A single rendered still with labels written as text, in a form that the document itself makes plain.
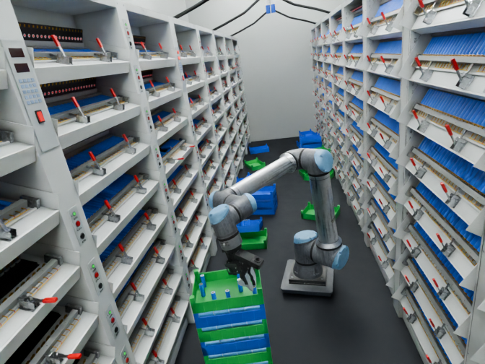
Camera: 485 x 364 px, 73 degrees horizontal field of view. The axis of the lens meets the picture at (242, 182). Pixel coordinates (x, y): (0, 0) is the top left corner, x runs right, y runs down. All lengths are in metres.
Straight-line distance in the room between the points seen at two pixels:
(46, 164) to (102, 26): 0.80
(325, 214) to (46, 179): 1.35
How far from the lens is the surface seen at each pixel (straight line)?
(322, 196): 1.80
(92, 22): 1.67
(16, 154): 0.97
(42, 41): 1.43
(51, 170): 1.05
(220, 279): 1.61
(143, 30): 2.33
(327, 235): 1.93
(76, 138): 1.17
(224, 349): 1.61
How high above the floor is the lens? 1.44
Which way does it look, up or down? 21 degrees down
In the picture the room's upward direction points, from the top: 8 degrees counter-clockwise
